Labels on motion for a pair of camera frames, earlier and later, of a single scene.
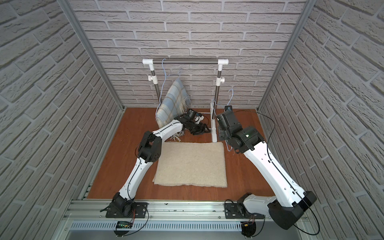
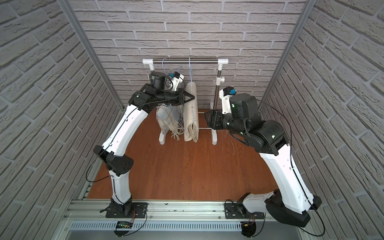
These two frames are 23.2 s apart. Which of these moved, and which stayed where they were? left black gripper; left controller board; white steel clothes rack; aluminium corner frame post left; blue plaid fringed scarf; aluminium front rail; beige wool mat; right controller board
Moved: beige wool mat; left black gripper
Stayed: aluminium front rail; aluminium corner frame post left; right controller board; blue plaid fringed scarf; white steel clothes rack; left controller board
